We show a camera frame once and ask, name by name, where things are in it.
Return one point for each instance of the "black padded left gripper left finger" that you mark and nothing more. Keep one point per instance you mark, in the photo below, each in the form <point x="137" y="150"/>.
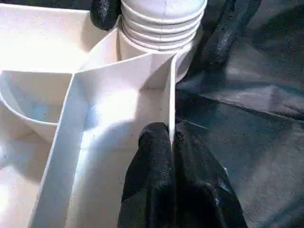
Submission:
<point x="152" y="185"/>

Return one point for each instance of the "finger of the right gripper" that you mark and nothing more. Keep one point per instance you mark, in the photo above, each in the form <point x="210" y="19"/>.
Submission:
<point x="105" y="14"/>
<point x="232" y="33"/>

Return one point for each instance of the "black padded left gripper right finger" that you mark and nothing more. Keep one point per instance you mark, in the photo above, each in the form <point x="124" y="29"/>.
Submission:
<point x="204" y="194"/>

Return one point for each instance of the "white plastic table leg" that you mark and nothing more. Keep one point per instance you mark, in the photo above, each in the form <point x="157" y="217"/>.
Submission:
<point x="161" y="19"/>

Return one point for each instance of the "white plastic table top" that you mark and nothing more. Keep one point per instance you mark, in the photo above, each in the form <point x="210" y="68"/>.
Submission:
<point x="47" y="47"/>

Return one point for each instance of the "glossy black mat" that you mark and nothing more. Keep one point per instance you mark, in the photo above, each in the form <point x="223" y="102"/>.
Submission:
<point x="256" y="142"/>

